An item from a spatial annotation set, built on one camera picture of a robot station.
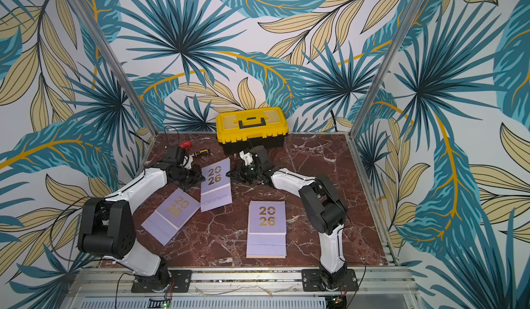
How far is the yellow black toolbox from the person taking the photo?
39.2 inches

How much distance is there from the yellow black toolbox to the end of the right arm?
0.43 ft

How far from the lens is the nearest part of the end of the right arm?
0.74 metres
